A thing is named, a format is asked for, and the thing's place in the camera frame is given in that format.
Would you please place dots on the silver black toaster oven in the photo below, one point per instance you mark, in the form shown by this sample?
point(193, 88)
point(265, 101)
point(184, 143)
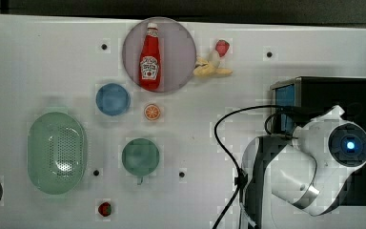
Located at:
point(317, 95)

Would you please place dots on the red strawberry toy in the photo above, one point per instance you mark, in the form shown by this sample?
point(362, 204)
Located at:
point(105, 209)

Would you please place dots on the blue round bowl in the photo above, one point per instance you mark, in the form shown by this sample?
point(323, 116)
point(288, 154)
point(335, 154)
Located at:
point(112, 99)

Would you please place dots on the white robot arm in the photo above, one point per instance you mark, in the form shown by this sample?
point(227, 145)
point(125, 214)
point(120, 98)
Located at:
point(307, 169)

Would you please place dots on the grey round plate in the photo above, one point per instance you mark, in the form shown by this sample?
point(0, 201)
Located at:
point(177, 53)

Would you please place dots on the green metal mug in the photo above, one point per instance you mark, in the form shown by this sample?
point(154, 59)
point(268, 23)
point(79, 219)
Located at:
point(140, 157)

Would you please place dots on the orange slice toy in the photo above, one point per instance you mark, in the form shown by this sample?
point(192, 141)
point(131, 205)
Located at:
point(152, 112)

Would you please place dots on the green perforated colander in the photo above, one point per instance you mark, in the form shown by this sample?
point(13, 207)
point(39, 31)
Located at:
point(56, 153)

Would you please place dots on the plush peeled banana toy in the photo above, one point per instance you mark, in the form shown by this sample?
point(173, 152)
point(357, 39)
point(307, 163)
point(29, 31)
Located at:
point(210, 66)

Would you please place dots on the red plush ketchup bottle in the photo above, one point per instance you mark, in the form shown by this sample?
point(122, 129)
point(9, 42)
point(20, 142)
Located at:
point(150, 61)

